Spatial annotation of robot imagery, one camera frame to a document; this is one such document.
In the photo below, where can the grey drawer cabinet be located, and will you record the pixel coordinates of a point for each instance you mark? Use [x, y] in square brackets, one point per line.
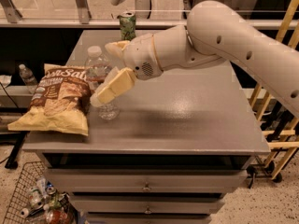
[190, 134]

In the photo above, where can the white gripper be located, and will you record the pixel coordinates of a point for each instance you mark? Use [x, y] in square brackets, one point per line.
[140, 57]

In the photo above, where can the brown yellow chip bag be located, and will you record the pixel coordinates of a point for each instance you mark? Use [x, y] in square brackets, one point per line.
[59, 103]

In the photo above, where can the green soda can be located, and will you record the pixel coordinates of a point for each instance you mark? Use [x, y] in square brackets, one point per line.
[127, 22]

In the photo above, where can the wire basket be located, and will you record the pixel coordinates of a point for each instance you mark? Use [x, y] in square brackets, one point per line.
[19, 210]

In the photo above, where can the drawer knob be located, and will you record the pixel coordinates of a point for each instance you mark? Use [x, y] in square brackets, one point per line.
[148, 211]
[146, 187]

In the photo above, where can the top drawer knob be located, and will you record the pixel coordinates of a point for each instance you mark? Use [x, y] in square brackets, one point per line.
[146, 187]

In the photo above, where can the clear plastic water bottle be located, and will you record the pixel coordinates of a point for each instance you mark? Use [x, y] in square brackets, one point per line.
[97, 68]

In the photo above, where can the red can in basket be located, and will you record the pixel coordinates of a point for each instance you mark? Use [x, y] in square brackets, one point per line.
[56, 217]

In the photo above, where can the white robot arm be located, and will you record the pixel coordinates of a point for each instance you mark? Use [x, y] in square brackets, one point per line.
[214, 33]

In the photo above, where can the white bottle in basket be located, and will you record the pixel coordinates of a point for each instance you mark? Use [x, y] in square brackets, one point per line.
[35, 198]

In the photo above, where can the small water bottle on shelf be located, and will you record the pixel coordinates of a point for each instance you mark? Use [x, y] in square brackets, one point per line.
[28, 78]

